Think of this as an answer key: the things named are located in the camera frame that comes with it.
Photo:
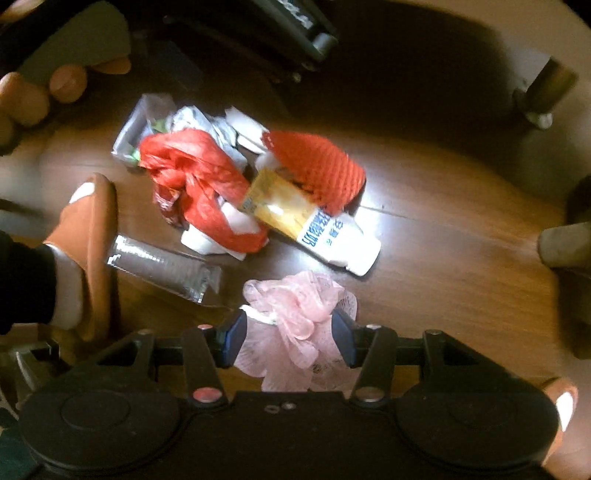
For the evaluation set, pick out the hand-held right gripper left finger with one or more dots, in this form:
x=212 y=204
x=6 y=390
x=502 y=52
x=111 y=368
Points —
x=234 y=339

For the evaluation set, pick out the crumpled clear plastic bag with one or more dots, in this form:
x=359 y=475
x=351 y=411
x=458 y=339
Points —
x=194 y=117

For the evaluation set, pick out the red snack wrapper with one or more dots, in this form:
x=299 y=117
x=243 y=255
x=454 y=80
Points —
x=168 y=207

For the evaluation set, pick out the grey furniture foot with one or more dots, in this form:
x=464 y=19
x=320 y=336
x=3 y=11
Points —
x=568 y=244

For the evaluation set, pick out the orange slipper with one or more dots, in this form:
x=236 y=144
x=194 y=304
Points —
x=563 y=401
x=99 y=240

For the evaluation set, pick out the white cardboard piece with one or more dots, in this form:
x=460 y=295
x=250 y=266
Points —
x=244 y=124

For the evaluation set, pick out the silver foil packet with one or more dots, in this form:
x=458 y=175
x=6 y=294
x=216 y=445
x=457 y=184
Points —
x=134 y=129

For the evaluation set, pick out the red foam fruit net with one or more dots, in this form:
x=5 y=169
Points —
x=318 y=170

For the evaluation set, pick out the yellow white tube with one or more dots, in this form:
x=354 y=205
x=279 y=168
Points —
x=286 y=207

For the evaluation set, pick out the round furniture leg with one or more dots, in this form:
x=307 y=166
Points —
x=549 y=83

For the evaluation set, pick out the red plastic bag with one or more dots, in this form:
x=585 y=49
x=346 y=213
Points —
x=184 y=157

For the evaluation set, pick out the clear plastic wrapper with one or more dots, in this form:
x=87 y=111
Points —
x=161 y=265

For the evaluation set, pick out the pink mesh bath sponge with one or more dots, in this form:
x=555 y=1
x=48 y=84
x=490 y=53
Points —
x=295 y=304

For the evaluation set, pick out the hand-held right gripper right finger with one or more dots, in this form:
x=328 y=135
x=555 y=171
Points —
x=344 y=341

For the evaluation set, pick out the person's left hand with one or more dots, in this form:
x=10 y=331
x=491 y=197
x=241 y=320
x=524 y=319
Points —
x=25 y=99

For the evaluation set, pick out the person's left leg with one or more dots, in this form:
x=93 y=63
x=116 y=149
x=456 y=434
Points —
x=23 y=286

